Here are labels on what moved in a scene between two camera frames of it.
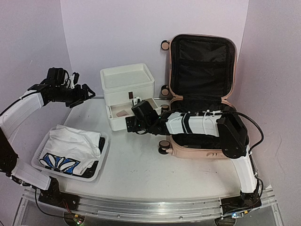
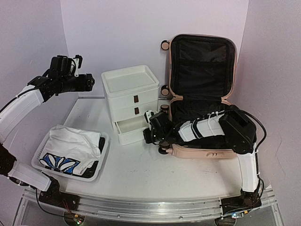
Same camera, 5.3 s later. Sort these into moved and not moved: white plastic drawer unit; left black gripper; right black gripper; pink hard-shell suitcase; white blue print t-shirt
Moved: white plastic drawer unit; left black gripper; right black gripper
Not moved: pink hard-shell suitcase; white blue print t-shirt
